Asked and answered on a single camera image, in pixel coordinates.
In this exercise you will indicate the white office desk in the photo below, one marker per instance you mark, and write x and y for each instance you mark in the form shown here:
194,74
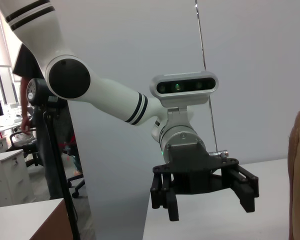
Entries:
7,127

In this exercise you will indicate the white drawer cabinet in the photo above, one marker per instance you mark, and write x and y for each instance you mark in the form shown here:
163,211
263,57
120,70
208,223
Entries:
10,175

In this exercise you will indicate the person in dark shirt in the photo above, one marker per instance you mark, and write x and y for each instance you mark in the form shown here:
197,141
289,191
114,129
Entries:
27,65

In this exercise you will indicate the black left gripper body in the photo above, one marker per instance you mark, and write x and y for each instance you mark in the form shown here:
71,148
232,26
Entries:
190,162

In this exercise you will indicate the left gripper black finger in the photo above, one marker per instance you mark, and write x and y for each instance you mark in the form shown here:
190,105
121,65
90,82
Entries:
245,190
165,195

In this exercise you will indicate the black stand pole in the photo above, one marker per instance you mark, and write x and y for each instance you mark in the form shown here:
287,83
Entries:
64,190

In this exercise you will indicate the white side table wooden edge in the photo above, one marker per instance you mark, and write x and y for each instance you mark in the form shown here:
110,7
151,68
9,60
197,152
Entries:
22,215

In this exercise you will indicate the silver left camera mount bracket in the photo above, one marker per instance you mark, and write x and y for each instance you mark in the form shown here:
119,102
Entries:
177,117

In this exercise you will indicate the black device on stand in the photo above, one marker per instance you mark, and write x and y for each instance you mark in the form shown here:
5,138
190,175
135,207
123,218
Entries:
40,92

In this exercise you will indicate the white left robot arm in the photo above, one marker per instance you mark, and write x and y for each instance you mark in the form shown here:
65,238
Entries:
115,97

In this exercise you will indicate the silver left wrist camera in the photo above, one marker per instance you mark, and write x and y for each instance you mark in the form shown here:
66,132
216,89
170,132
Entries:
185,87

